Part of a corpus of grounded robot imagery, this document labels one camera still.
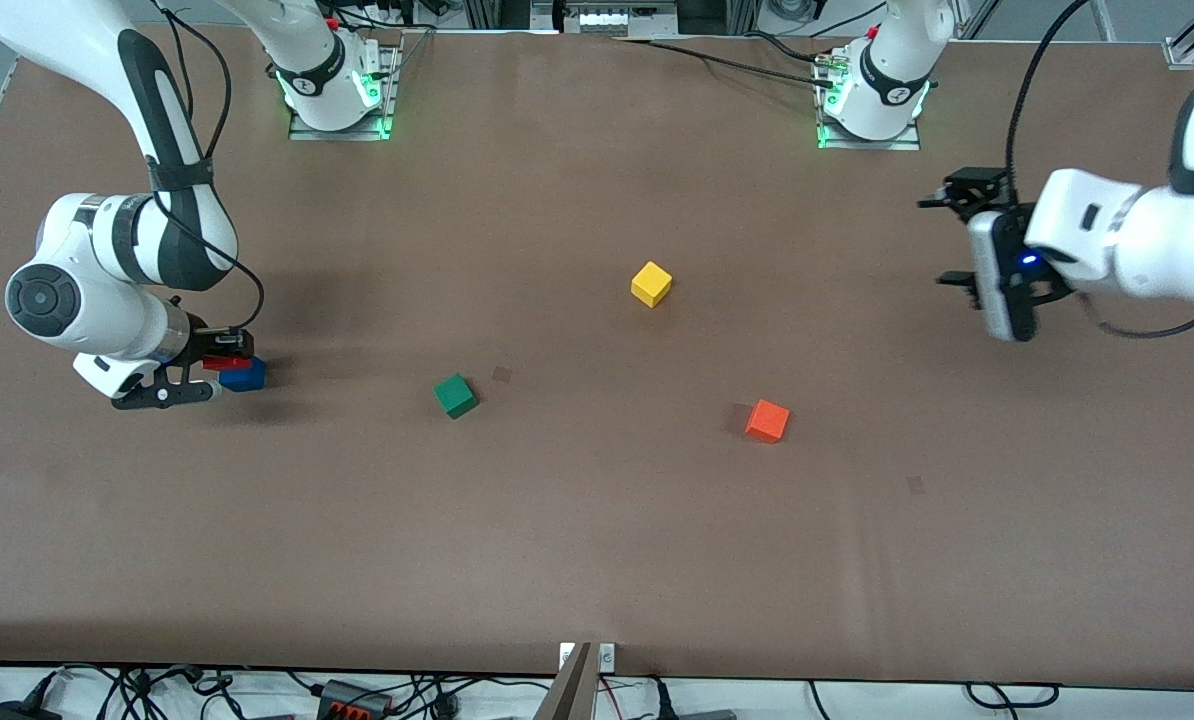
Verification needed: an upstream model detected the green wooden block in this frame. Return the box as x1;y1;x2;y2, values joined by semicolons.
433;373;480;420

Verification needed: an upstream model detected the orange wooden block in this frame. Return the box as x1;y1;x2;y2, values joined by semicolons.
744;399;791;445

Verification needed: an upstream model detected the yellow wooden block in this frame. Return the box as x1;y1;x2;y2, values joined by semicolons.
630;261;674;309

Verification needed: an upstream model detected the black box with orange connectors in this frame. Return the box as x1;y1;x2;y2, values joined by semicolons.
317;679;394;719

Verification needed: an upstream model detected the grey control box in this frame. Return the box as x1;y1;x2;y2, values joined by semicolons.
532;0;680;39

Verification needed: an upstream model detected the grey slanted metal bar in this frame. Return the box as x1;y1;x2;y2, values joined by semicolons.
532;641;598;720

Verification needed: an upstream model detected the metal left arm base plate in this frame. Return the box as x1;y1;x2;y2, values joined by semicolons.
817;100;923;152

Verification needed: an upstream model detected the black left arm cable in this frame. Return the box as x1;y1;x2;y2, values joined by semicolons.
1004;0;1194;339

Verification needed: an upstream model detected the short black power cable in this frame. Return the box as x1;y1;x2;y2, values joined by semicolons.
742;30;846;65

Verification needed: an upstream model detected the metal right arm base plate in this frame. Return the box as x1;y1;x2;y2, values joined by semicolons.
287;40;403;142

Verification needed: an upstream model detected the long black power cable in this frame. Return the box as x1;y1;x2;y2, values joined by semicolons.
612;36;840;91

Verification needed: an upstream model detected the black looped cable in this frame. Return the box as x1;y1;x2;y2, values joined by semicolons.
965;682;1061;709

